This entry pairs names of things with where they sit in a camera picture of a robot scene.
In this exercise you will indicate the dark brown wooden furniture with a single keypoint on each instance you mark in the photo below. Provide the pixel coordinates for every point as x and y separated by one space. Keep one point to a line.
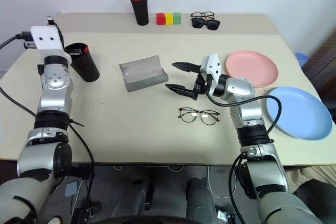
325 64

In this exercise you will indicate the black framed clear glasses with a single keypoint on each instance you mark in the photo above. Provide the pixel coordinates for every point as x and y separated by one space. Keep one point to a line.
197 15

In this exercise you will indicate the red block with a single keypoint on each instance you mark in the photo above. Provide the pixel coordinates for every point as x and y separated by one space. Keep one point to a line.
160 19

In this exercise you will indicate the blue plate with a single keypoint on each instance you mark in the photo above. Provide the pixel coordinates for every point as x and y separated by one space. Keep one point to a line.
299 113

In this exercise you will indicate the black electronic box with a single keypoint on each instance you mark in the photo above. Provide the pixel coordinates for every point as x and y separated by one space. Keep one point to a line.
84 213
225 216

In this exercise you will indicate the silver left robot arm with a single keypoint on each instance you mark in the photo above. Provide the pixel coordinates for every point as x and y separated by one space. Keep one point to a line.
53 98

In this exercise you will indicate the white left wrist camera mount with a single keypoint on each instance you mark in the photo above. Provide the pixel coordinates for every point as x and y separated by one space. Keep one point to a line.
46 39

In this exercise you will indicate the yellow block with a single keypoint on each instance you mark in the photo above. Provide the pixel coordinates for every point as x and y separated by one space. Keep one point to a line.
169 19

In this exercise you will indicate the grey glasses case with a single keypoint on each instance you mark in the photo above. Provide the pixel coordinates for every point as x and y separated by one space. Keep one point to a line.
143 73

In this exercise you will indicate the pink plate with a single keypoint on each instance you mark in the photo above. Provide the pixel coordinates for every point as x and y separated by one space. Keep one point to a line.
252 68

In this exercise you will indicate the small grey box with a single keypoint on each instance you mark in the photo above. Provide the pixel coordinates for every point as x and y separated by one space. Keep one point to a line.
71 189

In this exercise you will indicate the dark grey rounded shape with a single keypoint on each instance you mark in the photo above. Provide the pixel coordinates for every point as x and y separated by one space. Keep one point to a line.
136 197
199 200

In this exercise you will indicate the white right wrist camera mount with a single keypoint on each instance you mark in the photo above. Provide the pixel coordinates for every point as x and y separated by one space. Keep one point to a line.
214 66

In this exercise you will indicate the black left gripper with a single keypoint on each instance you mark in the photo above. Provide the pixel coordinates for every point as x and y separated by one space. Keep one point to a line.
30 45

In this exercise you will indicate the tortoiseshell round glasses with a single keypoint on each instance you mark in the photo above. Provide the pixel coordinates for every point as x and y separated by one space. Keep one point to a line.
187 115

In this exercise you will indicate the black tool holder cup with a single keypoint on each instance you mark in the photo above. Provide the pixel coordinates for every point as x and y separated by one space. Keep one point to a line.
140 11

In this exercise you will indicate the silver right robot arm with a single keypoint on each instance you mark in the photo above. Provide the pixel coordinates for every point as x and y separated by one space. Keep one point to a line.
241 89

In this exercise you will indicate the black plastic cup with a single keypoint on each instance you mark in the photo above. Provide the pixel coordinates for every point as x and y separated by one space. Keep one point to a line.
85 66

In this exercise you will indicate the red capped marker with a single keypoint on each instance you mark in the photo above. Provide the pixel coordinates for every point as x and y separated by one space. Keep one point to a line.
86 48

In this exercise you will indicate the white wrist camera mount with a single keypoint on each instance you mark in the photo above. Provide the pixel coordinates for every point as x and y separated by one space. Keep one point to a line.
46 39
214 66

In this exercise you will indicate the black zip tie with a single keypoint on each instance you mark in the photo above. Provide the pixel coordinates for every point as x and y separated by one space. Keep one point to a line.
76 123

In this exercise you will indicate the black sunglasses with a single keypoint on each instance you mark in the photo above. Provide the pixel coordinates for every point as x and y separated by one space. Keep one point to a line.
197 23

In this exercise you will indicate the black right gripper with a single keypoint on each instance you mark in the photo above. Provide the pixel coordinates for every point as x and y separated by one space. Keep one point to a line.
200 85

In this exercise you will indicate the green block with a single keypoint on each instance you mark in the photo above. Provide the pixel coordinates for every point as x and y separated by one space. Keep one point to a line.
177 18

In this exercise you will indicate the beige corrugated cardboard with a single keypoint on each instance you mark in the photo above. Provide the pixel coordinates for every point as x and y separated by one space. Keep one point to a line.
315 172

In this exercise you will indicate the blue plastic container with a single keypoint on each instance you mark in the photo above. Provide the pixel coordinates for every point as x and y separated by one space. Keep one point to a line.
300 58

